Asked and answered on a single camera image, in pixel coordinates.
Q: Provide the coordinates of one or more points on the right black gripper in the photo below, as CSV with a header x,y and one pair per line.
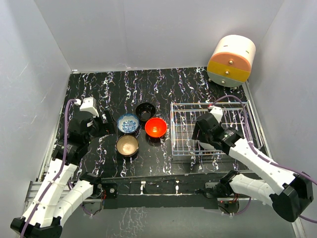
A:
x,y
197,135

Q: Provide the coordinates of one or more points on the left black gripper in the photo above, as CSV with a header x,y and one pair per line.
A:
x,y
109,127

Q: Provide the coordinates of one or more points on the blue white patterned bowl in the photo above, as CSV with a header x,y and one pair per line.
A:
x,y
128,123

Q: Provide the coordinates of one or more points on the brown ceramic bowl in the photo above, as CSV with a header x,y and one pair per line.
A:
x,y
127,145

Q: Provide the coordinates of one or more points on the red bowl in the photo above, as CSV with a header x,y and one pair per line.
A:
x,y
156,127

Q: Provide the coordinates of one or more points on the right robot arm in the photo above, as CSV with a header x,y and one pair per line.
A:
x,y
289,193

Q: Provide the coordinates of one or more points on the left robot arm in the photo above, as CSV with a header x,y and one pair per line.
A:
x,y
49,210

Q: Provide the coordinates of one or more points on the black bowl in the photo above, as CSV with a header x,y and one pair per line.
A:
x,y
145,111

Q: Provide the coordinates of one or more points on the black marble table mat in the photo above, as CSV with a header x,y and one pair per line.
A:
x,y
121,92

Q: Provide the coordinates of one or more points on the round pastel drawer cabinet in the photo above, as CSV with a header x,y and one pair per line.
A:
x,y
231,62

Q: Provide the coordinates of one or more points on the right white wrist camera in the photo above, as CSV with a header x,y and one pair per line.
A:
x,y
217,112

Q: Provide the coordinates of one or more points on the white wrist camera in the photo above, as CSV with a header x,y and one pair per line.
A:
x,y
88,105
217,112

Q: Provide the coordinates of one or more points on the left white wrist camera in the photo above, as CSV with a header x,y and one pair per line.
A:
x,y
88,105

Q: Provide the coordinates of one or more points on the white wire dish rack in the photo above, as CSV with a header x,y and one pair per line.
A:
x,y
183,118

